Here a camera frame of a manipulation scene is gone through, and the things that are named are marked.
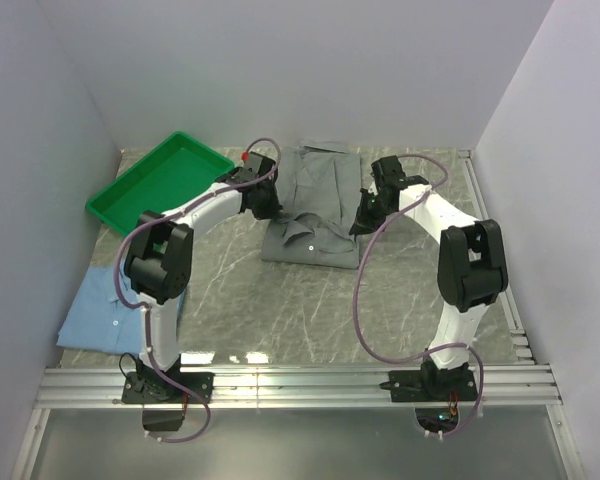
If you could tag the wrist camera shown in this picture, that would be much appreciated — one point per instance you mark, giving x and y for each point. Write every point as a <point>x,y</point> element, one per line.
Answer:
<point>255,166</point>
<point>388,174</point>

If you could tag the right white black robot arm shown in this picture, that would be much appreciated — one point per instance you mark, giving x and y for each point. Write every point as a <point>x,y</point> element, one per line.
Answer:
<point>472,268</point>

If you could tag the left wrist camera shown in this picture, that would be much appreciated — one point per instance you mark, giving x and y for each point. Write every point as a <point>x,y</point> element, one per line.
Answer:
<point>255,166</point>

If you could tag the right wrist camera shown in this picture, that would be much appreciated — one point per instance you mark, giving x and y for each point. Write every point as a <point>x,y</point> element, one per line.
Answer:
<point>388,174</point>

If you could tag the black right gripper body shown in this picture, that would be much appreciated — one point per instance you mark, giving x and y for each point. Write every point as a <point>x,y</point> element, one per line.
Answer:
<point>374,201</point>

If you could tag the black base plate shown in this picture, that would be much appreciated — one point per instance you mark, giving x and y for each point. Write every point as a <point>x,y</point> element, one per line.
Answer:
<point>147,388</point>
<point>417,386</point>

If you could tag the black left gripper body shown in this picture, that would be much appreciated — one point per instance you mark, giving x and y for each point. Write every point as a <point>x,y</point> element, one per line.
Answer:
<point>268,204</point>

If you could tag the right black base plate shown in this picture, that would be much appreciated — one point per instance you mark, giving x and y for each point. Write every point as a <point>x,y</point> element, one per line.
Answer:
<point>417,386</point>

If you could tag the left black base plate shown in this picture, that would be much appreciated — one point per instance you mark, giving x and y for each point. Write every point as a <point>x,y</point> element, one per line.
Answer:
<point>147,388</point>

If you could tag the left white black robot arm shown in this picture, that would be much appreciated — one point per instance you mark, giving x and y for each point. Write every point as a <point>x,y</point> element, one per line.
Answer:
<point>159,257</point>

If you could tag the green plastic tray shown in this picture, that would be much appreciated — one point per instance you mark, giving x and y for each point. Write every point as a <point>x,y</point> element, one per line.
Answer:
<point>176,171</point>

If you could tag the grey long sleeve shirt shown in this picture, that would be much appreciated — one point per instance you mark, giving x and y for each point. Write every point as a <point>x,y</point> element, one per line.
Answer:
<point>319,189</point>

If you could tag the folded light blue shirt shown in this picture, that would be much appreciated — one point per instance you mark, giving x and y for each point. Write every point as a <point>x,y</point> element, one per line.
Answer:
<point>98,321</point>

